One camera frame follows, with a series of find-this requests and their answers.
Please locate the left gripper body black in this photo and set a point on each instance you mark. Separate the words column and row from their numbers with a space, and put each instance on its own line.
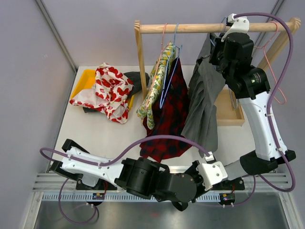
column 193, row 170

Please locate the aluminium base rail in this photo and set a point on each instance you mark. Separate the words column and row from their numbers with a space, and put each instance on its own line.
column 76, row 196

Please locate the blue wire hanger plaid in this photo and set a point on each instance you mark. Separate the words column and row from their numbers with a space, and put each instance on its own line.
column 169, row 74

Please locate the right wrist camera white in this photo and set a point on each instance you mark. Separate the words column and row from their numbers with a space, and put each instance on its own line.
column 239, row 24

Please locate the dark grey dotted skirt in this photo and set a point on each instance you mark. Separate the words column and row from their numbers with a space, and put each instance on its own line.
column 136, row 80

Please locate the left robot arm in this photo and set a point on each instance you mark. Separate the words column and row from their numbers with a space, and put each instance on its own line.
column 139, row 177

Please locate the blue wire hanger grey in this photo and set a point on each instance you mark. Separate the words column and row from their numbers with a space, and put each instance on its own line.
column 234, row 101

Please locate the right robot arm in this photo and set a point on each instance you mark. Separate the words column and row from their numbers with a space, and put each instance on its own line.
column 231, row 55

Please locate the wooden clothes rack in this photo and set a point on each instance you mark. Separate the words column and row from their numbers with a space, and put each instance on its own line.
column 226, row 115

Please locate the yellow plastic tray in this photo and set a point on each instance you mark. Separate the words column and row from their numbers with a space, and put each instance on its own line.
column 86, row 82

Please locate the lemon print skirt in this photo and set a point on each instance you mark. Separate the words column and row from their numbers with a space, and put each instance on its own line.
column 157, row 76

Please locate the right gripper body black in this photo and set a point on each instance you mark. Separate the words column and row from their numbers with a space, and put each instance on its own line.
column 217, row 57

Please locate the red plaid skirt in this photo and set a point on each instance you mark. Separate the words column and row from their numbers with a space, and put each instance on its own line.
column 169, row 120

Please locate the red floral white skirt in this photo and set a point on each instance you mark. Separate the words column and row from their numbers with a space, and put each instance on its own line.
column 108, row 95

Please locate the grey pleated skirt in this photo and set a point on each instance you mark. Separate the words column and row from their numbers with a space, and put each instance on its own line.
column 205, row 85

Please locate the blue wire hanger floral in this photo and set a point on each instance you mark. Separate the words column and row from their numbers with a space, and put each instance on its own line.
column 225, row 23

